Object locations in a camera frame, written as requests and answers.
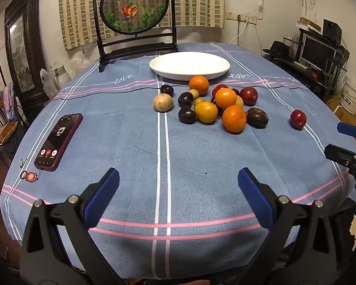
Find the computer monitor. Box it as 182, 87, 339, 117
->
300, 34, 337, 69

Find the dark brown wrinkled fruit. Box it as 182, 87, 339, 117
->
246, 107, 269, 129

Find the checked beige curtain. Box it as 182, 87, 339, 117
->
58, 0, 226, 51

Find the black computer desk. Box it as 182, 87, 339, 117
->
262, 28, 349, 101

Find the white power cable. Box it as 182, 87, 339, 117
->
230, 18, 263, 49

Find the round red keychain charm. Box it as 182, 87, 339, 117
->
19, 157, 43, 183

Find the black hat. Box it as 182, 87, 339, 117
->
262, 40, 291, 58

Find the brown cushion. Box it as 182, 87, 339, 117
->
0, 121, 18, 152

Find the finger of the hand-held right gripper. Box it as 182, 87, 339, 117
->
337, 122, 356, 139
324, 144, 356, 191

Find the purple cloth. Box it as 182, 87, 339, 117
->
1, 85, 17, 122

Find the dark red smartphone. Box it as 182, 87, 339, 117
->
34, 113, 84, 172

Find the small red plum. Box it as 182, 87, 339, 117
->
211, 96, 225, 116

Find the white oval plate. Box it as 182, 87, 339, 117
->
149, 52, 231, 81

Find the yellow orange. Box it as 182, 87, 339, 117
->
195, 101, 218, 124

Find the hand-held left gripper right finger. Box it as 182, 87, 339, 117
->
234, 168, 345, 285

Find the dark wood framed painting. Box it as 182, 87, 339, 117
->
4, 0, 49, 119

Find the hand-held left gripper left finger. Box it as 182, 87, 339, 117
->
19, 168, 128, 285

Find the blue striped tablecloth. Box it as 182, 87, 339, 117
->
0, 42, 356, 280

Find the beige speckled fruit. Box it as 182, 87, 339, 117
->
153, 93, 174, 113

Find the black speaker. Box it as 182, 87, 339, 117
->
323, 19, 342, 45

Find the white metal kettle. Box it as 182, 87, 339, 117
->
52, 65, 72, 91

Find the clear plastic bag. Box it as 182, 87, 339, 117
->
40, 68, 58, 100

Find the round goldfish table screen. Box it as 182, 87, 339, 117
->
91, 0, 178, 72

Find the white wall outlet strip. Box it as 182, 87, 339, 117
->
225, 12, 257, 24

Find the white plastic bucket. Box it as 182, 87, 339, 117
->
340, 77, 356, 115

